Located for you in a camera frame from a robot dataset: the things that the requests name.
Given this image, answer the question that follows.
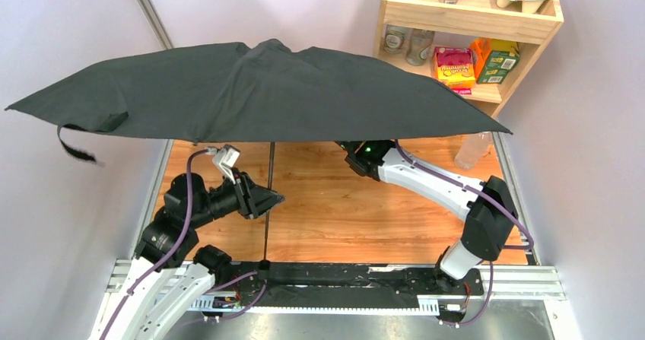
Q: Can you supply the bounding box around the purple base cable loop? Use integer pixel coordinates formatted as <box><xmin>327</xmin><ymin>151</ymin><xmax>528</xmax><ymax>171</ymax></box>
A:
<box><xmin>201</xmin><ymin>269</ymin><xmax>269</xmax><ymax>323</ymax></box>

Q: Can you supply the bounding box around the clear plastic water bottle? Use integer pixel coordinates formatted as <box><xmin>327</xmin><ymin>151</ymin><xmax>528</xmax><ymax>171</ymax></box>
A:
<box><xmin>454</xmin><ymin>132</ymin><xmax>492</xmax><ymax>170</ymax></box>

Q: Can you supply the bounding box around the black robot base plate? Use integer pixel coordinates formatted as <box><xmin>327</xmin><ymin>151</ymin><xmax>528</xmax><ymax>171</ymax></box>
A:
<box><xmin>215</xmin><ymin>262</ymin><xmax>485</xmax><ymax>310</ymax></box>

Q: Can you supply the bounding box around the aluminium frame rail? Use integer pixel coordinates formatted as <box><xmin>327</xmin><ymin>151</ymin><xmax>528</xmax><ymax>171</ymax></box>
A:
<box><xmin>87</xmin><ymin>259</ymin><xmax>576</xmax><ymax>340</ymax></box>

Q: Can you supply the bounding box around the green orange carton box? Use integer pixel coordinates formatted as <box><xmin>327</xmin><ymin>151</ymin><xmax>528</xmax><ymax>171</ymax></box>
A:
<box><xmin>469</xmin><ymin>37</ymin><xmax>520</xmax><ymax>84</ymax></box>

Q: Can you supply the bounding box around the glass jar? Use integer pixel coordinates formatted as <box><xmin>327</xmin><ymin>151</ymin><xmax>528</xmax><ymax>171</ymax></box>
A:
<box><xmin>383</xmin><ymin>24</ymin><xmax>408</xmax><ymax>54</ymax></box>
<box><xmin>405</xmin><ymin>29</ymin><xmax>435</xmax><ymax>66</ymax></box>

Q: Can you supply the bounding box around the wooden shelf unit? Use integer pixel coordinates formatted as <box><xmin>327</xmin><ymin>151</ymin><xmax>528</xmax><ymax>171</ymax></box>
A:
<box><xmin>373</xmin><ymin>0</ymin><xmax>564</xmax><ymax>117</ymax></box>

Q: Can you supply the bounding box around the glass jar right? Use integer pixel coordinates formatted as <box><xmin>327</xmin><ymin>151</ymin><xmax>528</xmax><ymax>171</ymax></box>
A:
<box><xmin>405</xmin><ymin>29</ymin><xmax>435</xmax><ymax>66</ymax></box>

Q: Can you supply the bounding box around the glass jar left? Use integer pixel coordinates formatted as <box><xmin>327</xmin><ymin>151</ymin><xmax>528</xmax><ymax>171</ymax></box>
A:
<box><xmin>383</xmin><ymin>24</ymin><xmax>408</xmax><ymax>54</ymax></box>

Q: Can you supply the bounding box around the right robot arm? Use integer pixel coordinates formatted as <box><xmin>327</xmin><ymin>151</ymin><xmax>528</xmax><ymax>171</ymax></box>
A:
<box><xmin>338</xmin><ymin>140</ymin><xmax>519</xmax><ymax>281</ymax></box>

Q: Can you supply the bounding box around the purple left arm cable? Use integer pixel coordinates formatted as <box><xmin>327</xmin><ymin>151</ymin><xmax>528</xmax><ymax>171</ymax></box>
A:
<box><xmin>98</xmin><ymin>148</ymin><xmax>208</xmax><ymax>340</ymax></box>

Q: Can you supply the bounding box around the orange pink sponge box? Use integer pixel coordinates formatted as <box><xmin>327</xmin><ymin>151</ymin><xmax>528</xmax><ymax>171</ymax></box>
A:
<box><xmin>433</xmin><ymin>46</ymin><xmax>476</xmax><ymax>89</ymax></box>

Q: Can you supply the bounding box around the black folding umbrella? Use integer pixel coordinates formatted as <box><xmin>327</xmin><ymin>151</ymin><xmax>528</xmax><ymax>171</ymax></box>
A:
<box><xmin>10</xmin><ymin>40</ymin><xmax>506</xmax><ymax>143</ymax></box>

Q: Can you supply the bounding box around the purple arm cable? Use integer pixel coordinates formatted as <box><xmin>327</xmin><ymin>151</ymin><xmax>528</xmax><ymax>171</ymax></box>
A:
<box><xmin>98</xmin><ymin>148</ymin><xmax>208</xmax><ymax>340</ymax></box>
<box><xmin>393</xmin><ymin>139</ymin><xmax>535</xmax><ymax>250</ymax></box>

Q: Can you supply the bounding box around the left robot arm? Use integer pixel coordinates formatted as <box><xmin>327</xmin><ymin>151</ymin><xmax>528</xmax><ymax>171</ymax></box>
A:
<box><xmin>91</xmin><ymin>170</ymin><xmax>285</xmax><ymax>339</ymax></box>

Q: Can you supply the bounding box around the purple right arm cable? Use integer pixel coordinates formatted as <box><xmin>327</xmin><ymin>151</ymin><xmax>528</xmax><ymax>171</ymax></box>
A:
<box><xmin>393</xmin><ymin>139</ymin><xmax>535</xmax><ymax>250</ymax></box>

